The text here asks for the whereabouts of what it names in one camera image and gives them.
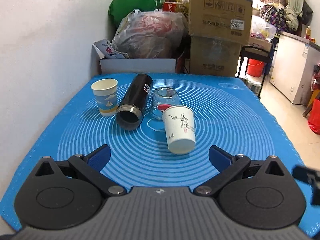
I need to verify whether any white paper cup with calligraphy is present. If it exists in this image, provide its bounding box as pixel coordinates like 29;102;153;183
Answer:
162;105;196;154

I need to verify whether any blue sailboat paper cup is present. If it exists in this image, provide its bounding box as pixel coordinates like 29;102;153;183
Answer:
91;79;118;116

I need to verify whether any clear glass cup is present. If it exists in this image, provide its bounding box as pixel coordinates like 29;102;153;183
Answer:
150;87;180;120

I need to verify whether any red bag on floor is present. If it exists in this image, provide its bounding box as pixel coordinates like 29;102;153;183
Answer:
308;99;320;135

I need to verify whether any blue silicone baking mat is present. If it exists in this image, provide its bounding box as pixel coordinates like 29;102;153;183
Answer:
1;74;319;239

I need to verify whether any black thermos bottle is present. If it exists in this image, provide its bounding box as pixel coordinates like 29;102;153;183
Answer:
116;74;153;131

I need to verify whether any white chest freezer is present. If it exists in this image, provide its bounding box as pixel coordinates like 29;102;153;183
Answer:
270;32;319;105

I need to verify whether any red plastic bucket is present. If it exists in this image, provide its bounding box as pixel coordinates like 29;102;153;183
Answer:
247;59;265;77

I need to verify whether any black metal stool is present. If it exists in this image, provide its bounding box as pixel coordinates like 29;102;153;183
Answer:
236;46;272;100

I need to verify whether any white open box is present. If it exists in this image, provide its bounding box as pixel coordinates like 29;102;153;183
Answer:
93;39;176;74

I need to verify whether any lower cardboard box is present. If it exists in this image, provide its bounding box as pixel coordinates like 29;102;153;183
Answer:
189;36;242;77

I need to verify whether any cardboard box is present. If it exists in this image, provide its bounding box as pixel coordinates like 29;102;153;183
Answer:
189;36;242;77
188;0;252;44

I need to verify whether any floral patterned bags pile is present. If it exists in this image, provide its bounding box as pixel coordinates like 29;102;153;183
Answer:
259;0;299;33

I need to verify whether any clear bag with red contents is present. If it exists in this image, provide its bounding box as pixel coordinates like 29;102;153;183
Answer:
111;9;188;59

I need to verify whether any upper cardboard box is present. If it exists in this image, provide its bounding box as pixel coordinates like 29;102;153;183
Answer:
188;0;252;44

